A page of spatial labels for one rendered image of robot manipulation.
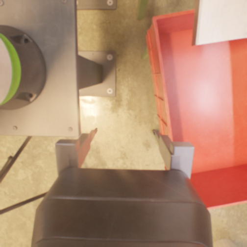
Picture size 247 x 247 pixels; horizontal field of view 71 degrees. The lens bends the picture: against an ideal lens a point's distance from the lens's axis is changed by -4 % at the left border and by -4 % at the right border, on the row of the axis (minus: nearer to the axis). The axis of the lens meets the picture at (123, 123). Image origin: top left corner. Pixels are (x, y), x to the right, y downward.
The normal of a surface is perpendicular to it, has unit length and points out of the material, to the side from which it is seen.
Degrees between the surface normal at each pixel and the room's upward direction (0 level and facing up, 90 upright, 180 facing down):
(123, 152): 0
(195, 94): 0
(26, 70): 81
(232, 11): 30
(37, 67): 62
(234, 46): 0
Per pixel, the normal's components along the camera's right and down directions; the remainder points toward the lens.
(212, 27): 0.07, 0.69
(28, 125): -0.01, 0.25
